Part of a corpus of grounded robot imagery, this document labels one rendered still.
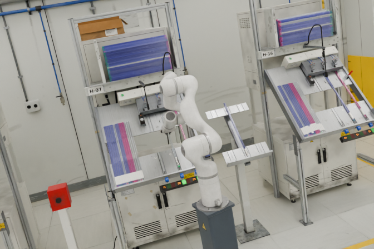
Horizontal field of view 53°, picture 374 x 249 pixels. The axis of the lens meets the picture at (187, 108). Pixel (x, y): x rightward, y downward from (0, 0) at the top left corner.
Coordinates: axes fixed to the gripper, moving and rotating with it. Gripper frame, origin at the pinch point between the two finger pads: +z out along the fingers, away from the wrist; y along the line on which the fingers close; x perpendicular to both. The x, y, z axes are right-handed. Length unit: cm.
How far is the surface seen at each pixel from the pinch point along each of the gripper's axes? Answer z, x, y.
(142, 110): -1.3, -21.5, 14.5
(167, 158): -2.5, 19.8, 6.2
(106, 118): 5.4, -24.6, 41.8
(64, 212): 13, 35, 85
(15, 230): 34, 34, 124
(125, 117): 4.9, -21.8, 27.7
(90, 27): -6, -102, 38
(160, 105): -1.1, -22.8, 0.1
